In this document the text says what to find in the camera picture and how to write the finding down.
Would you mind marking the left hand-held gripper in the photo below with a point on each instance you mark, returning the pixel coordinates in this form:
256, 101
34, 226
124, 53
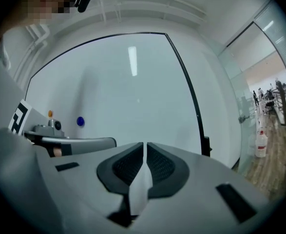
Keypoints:
18, 118

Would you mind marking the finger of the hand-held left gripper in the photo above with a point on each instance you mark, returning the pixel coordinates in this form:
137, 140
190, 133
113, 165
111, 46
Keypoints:
94, 145

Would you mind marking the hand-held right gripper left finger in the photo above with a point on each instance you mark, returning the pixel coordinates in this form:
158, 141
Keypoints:
84, 191

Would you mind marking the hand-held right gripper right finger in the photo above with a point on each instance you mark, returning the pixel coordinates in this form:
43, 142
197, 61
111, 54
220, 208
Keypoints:
201, 191

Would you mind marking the blue round magnet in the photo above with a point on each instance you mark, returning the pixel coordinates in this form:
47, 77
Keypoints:
80, 121

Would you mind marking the orange round magnet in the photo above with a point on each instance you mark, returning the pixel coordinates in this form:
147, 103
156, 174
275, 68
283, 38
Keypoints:
50, 113

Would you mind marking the person's left hand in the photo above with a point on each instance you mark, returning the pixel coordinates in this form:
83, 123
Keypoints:
57, 152

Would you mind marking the person's white shirt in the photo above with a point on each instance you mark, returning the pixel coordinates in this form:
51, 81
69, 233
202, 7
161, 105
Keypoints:
4, 82

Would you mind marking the large white whiteboard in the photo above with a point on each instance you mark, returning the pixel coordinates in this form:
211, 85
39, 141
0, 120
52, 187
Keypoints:
133, 94

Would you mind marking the clear water jug red label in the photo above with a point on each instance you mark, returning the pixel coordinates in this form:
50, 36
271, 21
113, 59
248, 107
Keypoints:
261, 145

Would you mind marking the black whiteboard stand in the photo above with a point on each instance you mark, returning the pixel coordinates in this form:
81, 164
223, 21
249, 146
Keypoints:
197, 111

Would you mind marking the frosted glass door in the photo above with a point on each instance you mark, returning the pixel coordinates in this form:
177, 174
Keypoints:
233, 94

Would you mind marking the person's face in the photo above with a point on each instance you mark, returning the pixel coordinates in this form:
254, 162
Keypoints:
47, 4

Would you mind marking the dark wooden railing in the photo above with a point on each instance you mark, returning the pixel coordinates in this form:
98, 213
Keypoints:
284, 101

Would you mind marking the left gripper fisheye camera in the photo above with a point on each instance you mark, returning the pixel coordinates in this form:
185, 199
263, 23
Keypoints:
55, 125

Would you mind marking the whiteboard stand bracket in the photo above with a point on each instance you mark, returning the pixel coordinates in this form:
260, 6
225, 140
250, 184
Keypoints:
206, 146

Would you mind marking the white wall pipes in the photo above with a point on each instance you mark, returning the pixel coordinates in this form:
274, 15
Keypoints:
36, 36

